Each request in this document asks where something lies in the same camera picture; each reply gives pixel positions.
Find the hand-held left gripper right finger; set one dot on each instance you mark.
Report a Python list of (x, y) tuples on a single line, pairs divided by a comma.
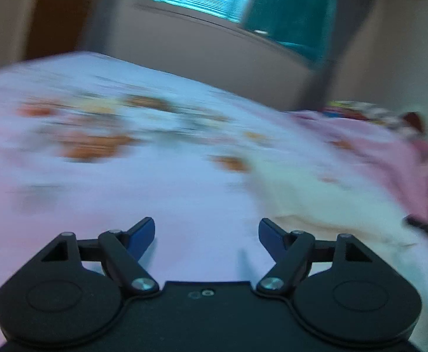
[(270, 235)]

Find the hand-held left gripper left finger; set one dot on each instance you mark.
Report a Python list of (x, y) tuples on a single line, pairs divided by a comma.
[(143, 235)]

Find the white knitted sock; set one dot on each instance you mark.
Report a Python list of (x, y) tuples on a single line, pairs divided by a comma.
[(309, 198)]

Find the floral bed sheet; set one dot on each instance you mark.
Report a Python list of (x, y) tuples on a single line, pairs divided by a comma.
[(100, 176)]

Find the pink striped pillow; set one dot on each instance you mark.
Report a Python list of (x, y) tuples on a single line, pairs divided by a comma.
[(379, 154)]

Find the red heart-shaped headboard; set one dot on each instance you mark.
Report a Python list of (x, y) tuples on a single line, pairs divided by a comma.
[(414, 121)]

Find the grey curtain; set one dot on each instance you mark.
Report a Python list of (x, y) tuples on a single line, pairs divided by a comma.
[(346, 33)]

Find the teal curtain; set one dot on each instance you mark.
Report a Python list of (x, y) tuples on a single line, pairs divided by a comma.
[(294, 11)]

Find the brown wooden panel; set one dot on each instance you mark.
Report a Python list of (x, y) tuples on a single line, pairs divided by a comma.
[(58, 14)]

